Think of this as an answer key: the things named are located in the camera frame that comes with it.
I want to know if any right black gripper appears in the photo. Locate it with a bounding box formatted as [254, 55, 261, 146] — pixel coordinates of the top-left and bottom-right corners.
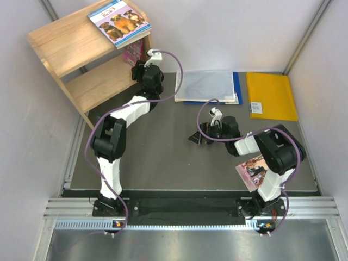
[188, 120, 229, 146]

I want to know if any orange Othello book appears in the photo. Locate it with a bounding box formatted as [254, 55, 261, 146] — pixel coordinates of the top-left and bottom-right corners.
[122, 39, 143, 66]

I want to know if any blue Nineteen Eighty-Four book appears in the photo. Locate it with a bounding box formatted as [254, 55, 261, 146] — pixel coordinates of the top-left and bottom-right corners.
[115, 31, 150, 49]

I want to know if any Why Do Dogs Bark book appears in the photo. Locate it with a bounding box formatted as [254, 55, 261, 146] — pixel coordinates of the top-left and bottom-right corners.
[88, 1, 152, 45]

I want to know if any pink Taming of Shrew book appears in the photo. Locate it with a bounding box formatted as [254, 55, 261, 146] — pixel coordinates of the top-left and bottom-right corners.
[235, 155, 268, 192]

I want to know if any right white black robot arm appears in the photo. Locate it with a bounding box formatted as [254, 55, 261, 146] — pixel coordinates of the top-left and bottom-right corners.
[188, 116, 306, 215]

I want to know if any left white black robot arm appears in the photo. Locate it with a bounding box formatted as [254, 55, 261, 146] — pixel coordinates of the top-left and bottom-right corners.
[90, 60, 164, 216]

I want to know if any clear plastic file folder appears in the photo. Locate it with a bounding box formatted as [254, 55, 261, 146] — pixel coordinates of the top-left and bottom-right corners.
[174, 71, 237, 103]

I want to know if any wooden two-tier shelf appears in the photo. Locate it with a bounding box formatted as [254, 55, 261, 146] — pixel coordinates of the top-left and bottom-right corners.
[26, 0, 161, 128]

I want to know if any blue file folder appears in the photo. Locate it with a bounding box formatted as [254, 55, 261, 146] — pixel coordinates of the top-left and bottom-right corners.
[183, 72, 243, 105]

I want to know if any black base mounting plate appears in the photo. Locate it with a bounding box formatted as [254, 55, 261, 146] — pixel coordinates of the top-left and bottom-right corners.
[92, 190, 278, 226]

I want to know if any yellow file folder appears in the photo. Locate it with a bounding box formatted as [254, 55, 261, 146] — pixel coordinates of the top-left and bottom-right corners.
[246, 72, 298, 121]

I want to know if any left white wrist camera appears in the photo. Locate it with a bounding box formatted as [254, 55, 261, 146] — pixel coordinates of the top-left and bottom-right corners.
[144, 49, 163, 67]

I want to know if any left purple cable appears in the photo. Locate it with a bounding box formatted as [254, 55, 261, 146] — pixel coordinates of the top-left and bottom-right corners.
[84, 49, 183, 239]

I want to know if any purple cable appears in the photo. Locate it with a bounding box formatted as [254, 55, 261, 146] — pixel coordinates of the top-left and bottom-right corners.
[84, 49, 183, 239]
[197, 98, 302, 237]

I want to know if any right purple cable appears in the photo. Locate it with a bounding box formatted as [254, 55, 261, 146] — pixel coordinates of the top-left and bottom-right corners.
[197, 98, 302, 237]

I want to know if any aluminium rail frame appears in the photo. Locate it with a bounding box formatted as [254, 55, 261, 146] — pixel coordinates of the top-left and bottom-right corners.
[33, 190, 347, 260]

